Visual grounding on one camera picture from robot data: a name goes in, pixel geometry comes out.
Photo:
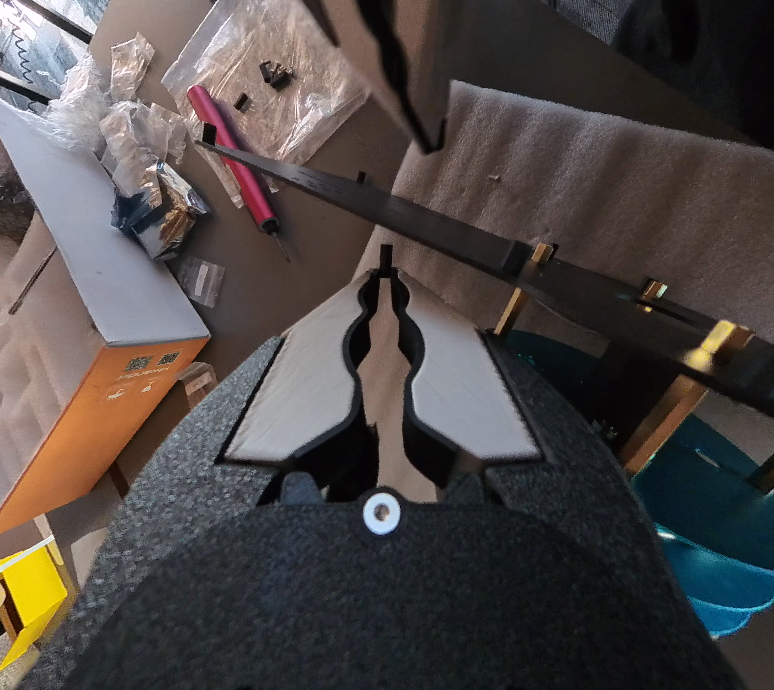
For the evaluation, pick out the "white foam sheet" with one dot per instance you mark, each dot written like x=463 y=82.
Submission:
x=604 y=170

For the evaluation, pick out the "pile of clear parts bags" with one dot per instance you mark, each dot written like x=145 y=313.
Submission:
x=133 y=128

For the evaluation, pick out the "blue hobby robot arm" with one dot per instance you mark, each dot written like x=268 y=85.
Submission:
x=453 y=230

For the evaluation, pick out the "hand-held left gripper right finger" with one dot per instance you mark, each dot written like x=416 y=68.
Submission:
x=471 y=394

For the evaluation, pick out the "orange cardboard box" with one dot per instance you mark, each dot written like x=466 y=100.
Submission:
x=90 y=255

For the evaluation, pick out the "red screwdriver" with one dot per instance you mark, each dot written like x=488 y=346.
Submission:
x=236 y=158

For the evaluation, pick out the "silver foil bag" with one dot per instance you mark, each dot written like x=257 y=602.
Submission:
x=169 y=212

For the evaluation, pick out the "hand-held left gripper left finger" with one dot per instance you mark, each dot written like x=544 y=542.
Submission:
x=296 y=394

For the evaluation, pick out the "yellow plastic bin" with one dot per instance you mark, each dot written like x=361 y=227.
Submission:
x=30 y=593

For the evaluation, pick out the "large clear zip bag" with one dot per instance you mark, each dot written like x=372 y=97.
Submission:
x=242 y=37

